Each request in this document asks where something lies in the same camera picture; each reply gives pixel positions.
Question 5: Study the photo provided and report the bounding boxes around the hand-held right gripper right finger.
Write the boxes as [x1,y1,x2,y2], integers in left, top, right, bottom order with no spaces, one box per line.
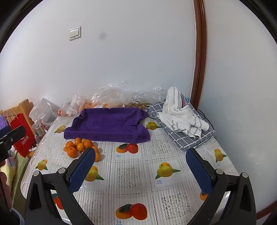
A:
[186,148,257,225]

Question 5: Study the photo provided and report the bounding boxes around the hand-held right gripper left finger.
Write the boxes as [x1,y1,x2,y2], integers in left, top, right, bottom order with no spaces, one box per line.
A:
[24,148,97,225]

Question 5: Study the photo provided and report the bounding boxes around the pile of mandarin oranges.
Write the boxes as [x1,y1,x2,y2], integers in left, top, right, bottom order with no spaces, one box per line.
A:
[63,138,101,162]

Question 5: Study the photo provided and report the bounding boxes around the purple towel covered tray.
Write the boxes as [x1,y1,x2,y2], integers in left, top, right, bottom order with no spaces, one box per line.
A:
[64,107,151,144]

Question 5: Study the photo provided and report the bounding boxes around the red paper bag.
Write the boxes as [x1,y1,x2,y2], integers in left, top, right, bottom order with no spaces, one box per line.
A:
[10,113,36,158]

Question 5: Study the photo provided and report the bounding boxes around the purple paper bag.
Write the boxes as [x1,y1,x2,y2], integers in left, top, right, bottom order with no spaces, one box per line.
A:
[0,115,12,131]

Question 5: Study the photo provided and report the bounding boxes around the plastic bottle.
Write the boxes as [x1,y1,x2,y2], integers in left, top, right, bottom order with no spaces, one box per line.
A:
[35,123,45,137]

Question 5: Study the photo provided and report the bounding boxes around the yellow green bedding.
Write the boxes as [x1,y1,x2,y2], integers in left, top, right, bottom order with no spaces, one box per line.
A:
[0,155,30,192]

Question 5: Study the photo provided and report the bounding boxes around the wooden chair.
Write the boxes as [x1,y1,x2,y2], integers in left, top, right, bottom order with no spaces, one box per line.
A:
[0,99,35,128]

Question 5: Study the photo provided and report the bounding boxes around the grey checked folded cloth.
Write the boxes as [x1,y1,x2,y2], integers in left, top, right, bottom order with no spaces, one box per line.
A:
[147,94,217,152]

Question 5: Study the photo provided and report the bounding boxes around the white plastic bag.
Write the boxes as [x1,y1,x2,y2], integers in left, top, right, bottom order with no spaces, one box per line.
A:
[29,98,60,128]

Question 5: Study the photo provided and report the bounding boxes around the fruit print tablecloth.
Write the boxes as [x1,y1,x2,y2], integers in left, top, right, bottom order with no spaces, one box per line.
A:
[20,104,240,225]

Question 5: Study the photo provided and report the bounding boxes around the white striped towel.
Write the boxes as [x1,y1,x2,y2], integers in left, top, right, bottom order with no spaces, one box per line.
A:
[157,87,210,138]

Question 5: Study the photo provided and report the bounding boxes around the clear plastic bag with oranges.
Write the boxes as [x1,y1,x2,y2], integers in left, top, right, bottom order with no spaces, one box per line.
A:
[57,93,92,118]

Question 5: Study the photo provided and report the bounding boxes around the large clear plastic bag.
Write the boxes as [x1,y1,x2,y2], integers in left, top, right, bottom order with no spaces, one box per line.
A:
[91,80,168,109]

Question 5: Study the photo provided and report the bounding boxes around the black cable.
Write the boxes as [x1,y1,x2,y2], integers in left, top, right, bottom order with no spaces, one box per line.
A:
[195,108,208,121]

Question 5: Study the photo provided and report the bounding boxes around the white light switch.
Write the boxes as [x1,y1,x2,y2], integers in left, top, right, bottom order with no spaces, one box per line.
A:
[69,26,82,41]

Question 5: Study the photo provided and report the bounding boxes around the brown wooden door frame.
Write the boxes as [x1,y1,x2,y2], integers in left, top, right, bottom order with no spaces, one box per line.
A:
[190,0,207,109]

